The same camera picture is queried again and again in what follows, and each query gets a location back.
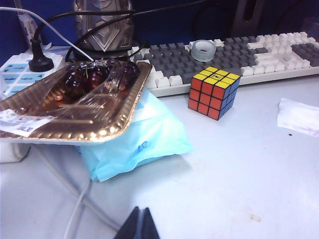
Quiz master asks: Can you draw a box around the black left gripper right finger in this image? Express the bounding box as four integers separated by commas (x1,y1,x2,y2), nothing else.
140,207,161,239

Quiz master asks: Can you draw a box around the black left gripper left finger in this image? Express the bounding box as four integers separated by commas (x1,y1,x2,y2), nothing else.
116,206,141,239

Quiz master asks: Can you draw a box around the white wet wipe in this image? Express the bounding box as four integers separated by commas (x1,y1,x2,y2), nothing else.
277,98,319,138

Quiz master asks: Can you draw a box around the dark red cherry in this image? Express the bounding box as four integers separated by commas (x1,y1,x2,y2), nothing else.
86,66,107,89
65,68,87,94

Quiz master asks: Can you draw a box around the light blue tissue pack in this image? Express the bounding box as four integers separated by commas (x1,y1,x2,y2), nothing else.
78,88,195,183

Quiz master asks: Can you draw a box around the gold foil tray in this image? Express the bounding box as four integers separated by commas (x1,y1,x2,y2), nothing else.
0,58,153,145

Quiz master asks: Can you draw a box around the colourful puzzle cube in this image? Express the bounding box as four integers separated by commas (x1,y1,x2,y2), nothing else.
187,66,242,121

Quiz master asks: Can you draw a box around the white price label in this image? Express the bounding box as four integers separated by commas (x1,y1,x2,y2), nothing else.
0,109,54,137

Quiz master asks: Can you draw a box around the translucent white tape roll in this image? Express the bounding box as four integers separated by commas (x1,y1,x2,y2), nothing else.
191,39,216,62

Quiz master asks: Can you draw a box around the white and grey keyboard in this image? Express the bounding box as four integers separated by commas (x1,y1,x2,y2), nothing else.
127,31,319,98

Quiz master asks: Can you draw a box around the black power plug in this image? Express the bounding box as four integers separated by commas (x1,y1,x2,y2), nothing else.
28,38,55,73

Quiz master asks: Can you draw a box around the white power strip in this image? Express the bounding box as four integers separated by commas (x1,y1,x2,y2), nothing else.
0,46,72,98

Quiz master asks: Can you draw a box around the silver faceted figurine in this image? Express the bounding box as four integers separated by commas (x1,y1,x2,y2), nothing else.
73,0,136,54

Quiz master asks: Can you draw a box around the white power adapter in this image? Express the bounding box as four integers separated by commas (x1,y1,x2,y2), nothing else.
18,11,38,50

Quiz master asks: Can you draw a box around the grey monitor stand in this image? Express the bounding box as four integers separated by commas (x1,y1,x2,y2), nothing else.
230,0,265,38

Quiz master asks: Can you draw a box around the thick white cable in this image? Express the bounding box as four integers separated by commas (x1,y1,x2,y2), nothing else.
37,146,121,239

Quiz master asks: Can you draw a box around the long black cable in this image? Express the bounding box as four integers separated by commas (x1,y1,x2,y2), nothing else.
47,0,209,26

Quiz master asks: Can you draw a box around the thin white cable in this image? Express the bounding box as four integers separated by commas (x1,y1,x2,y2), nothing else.
0,6,96,62

